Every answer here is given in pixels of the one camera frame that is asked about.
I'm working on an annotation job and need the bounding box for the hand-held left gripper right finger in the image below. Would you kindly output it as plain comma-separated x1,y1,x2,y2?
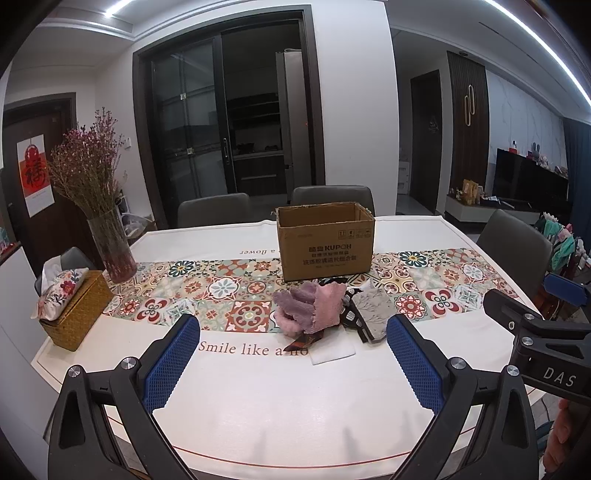
386,315,539,480

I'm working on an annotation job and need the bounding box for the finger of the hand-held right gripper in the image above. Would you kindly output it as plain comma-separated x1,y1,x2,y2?
544,273,591,308
483,289,546,330

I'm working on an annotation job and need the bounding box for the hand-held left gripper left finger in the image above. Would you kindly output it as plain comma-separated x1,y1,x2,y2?
47,314,218,480

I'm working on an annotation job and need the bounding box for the grey leaf-print cloth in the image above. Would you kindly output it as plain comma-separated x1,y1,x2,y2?
351,290,398,344

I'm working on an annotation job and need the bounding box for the black red patterned hair scarf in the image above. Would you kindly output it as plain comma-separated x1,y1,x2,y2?
284,277,370,356

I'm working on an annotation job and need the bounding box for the pink fluffy cloth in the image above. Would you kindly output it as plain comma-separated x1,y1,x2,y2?
302,282,348,334

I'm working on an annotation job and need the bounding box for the purple fluffy cloth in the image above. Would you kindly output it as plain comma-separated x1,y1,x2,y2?
272,282,320,335

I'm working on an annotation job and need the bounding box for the brown cardboard box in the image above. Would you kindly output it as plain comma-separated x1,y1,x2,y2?
276,202,376,282

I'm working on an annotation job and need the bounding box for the person's right hand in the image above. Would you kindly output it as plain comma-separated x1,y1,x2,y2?
551,398,591,462

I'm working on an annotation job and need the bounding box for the clothes drying rack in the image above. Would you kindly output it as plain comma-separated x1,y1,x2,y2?
536,212,591,319

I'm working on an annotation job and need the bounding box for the grey dining chair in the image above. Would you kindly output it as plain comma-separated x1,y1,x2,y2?
291,185,376,217
178,193,252,229
34,247,95,296
476,210,553,296

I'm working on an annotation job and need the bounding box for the white felt cloth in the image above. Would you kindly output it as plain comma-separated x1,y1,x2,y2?
310,339,357,366

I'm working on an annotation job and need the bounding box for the white tablecloth with tile band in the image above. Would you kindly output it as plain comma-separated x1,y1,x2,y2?
30,215,550,480

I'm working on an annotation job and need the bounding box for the woven yellow tissue box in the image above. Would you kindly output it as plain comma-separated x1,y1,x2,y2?
39,270,115,352

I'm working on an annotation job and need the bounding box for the white television cabinet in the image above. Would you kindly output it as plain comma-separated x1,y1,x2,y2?
445,193,541,227

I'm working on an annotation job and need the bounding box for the dark blue curtain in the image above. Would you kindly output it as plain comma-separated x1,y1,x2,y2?
563,117,591,241

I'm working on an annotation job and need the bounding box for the black television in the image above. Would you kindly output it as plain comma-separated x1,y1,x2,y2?
492,148,570,213

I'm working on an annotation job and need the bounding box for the glass vase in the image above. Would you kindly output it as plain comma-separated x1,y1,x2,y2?
88,208,138,283

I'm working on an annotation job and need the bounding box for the floral fabric tissue cover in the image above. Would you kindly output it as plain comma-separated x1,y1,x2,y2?
31,267,89,320

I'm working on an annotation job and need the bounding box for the cluttered shoe rack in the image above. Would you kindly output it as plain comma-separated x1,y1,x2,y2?
117,194,155,237

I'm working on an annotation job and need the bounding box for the dark interior door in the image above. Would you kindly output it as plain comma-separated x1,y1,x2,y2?
410,70,444,214

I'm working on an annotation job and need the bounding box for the dried pink flower bunch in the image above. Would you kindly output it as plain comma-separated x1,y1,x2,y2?
46,108,127,220

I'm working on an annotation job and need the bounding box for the dark framed sliding glass door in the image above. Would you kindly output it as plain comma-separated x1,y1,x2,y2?
133,18,321,229

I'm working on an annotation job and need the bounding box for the dark wooden entrance door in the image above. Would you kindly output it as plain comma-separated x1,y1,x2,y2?
2,92,77,273

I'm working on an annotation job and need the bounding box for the silver refrigerator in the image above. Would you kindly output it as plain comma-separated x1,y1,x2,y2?
276,48,305,195

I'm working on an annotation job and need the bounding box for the dark wood slatted wall panel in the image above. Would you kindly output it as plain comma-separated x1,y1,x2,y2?
447,51,490,199

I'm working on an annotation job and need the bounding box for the red white wall calendar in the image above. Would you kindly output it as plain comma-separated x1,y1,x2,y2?
17,135,56,217

